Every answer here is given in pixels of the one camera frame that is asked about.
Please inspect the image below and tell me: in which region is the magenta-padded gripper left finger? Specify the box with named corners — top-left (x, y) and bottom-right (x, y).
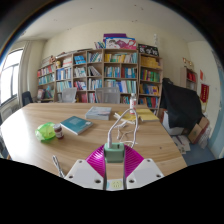
top-left (63, 144), bottom-right (108, 191)

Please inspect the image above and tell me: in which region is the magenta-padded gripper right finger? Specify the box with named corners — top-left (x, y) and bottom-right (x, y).
top-left (123, 144), bottom-right (165, 190)

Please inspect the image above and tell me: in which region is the green charger block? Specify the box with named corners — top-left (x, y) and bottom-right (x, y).
top-left (103, 142), bottom-right (126, 164)

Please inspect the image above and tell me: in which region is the teal book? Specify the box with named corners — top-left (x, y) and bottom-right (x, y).
top-left (59, 115), bottom-right (94, 136)

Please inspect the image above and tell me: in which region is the small dark jar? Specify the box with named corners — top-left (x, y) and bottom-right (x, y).
top-left (53, 123), bottom-right (65, 140)

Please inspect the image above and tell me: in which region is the green plastic bag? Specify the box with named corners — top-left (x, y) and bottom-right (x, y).
top-left (34, 121), bottom-right (57, 142)

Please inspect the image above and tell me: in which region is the yellow folder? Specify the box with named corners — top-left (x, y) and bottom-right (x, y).
top-left (121, 108), bottom-right (160, 124)

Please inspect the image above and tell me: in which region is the grey book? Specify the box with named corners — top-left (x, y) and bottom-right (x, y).
top-left (84, 106), bottom-right (113, 121)

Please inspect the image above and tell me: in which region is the brown cardboard box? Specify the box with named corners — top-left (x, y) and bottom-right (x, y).
top-left (187, 116), bottom-right (210, 145)

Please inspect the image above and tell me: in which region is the clear bottle with red label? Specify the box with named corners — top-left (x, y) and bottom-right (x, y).
top-left (129, 92), bottom-right (138, 115)

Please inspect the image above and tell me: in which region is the black cloth cover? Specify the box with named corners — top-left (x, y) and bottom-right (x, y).
top-left (159, 78), bottom-right (204, 133)

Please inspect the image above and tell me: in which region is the grey mesh chair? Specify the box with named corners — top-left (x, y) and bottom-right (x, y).
top-left (94, 87), bottom-right (122, 104)
top-left (60, 87), bottom-right (78, 104)

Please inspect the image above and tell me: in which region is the dark office chair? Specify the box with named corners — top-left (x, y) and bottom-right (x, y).
top-left (21, 90), bottom-right (34, 107)

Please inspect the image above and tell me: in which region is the red hanging banner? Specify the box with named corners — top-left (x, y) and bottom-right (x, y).
top-left (199, 83), bottom-right (210, 104)

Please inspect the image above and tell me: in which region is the wooden bookshelf unit with books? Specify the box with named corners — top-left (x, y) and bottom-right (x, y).
top-left (36, 33), bottom-right (164, 109)

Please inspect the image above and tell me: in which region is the window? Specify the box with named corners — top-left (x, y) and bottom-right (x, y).
top-left (0, 48), bottom-right (24, 106)

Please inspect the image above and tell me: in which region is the white power strip cable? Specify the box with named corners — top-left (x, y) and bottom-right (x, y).
top-left (51, 154), bottom-right (66, 179)

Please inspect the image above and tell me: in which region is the white charger cable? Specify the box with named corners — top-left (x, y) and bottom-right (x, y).
top-left (106, 108), bottom-right (139, 149)

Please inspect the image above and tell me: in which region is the loose white cable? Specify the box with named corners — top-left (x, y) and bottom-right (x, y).
top-left (113, 112), bottom-right (134, 142)

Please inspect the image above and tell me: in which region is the small wooden wall shelf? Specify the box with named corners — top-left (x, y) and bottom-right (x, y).
top-left (180, 66), bottom-right (198, 92)

